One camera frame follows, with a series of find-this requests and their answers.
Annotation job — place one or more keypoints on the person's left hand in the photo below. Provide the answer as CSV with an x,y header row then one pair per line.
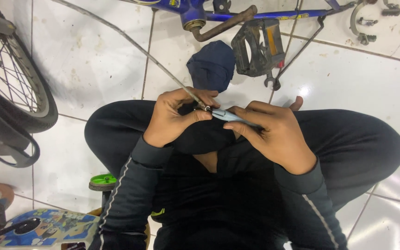
x,y
165,119

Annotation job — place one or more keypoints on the person's right hand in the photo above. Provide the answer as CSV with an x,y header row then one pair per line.
x,y
278,135

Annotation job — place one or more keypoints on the small steel wrench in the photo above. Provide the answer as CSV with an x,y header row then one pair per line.
x,y
271,82

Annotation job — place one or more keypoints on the person's black trousers legs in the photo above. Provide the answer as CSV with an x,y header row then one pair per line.
x,y
342,145

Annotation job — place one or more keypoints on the dark blue cloth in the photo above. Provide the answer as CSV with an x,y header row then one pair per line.
x,y
212,67

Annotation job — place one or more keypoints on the green training wheel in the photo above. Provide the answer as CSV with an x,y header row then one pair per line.
x,y
102,181

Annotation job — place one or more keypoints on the thin black metal rod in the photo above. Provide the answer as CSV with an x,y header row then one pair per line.
x,y
300,50

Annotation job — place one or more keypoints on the black bicycle pedal orange reflector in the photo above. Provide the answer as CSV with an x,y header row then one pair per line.
x,y
259,48

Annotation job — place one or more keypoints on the silver brake caliper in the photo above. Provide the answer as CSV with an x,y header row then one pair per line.
x,y
354,22

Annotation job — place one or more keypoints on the black spoked bicycle wheel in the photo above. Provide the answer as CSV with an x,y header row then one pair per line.
x,y
30,86

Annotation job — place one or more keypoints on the small silver brake bolt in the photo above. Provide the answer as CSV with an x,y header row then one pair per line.
x,y
366,22

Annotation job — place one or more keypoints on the black bicycle mudguard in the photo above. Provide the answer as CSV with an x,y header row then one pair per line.
x,y
9,142

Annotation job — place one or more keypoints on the blue bicycle frame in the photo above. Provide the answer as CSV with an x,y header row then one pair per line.
x,y
193,10

